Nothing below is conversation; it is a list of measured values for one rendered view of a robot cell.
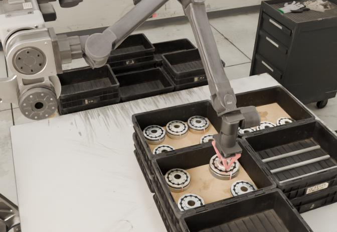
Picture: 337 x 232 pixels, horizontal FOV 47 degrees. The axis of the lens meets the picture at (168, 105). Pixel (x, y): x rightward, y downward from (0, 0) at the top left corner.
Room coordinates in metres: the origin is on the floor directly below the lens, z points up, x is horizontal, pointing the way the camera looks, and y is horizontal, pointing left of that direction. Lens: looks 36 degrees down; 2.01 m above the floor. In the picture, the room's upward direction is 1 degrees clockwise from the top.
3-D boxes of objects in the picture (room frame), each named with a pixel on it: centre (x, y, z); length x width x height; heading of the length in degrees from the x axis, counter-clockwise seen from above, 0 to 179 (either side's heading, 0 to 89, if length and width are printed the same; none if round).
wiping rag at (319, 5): (2.96, -1.16, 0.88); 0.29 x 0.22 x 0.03; 113
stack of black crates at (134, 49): (2.77, 0.35, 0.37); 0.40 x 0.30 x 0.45; 113
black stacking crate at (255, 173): (1.07, -0.17, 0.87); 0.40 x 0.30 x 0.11; 111
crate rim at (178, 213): (1.07, -0.17, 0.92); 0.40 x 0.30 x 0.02; 111
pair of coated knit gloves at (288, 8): (2.90, -0.93, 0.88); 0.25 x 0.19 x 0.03; 113
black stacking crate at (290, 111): (1.49, -0.44, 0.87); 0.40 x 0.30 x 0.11; 111
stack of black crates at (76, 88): (2.24, 0.57, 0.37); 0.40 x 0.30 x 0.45; 112
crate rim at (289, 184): (1.21, -0.55, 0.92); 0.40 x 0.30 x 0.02; 111
